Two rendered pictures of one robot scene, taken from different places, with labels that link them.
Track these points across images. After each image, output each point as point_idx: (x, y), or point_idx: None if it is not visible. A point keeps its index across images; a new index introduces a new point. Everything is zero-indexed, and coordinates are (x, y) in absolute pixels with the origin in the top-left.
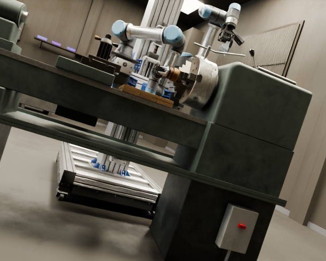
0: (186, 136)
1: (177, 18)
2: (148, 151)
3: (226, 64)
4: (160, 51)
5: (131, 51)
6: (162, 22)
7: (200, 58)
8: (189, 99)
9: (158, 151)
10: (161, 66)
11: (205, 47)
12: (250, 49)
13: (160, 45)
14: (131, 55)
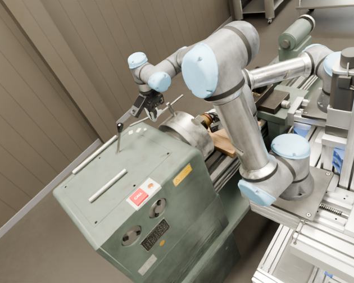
0: None
1: None
2: (245, 199)
3: (150, 126)
4: (327, 117)
5: (323, 97)
6: (345, 49)
7: (175, 112)
8: None
9: (244, 211)
10: (212, 109)
11: (171, 103)
12: (122, 123)
13: (329, 104)
14: (322, 104)
